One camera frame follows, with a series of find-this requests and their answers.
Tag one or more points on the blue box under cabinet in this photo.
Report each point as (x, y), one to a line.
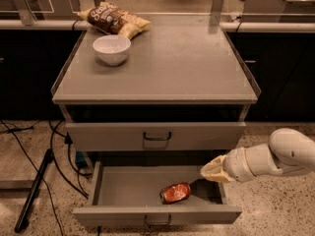
(79, 158)

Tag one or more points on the open grey lower drawer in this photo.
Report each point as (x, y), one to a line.
(123, 195)

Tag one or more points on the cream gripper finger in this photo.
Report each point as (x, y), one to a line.
(213, 171)

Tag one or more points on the black bar on floor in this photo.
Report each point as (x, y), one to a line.
(23, 220)

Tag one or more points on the white horizontal rail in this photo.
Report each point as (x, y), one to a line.
(240, 27)

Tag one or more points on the black lower drawer handle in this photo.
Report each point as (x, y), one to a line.
(153, 221)

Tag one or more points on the white ceramic bowl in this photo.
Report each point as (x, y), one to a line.
(112, 49)

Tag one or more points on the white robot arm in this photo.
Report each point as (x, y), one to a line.
(287, 153)

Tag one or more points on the red coke can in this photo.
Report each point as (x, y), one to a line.
(175, 193)

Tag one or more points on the black upper drawer handle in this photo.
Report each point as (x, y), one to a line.
(156, 138)

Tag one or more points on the brown yellow chip bag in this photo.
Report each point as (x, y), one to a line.
(111, 19)

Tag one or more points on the black drawer handle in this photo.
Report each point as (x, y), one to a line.
(156, 138)
(153, 221)

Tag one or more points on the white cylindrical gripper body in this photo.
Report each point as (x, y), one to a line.
(236, 165)

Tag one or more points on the closed grey upper drawer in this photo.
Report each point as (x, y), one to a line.
(129, 136)

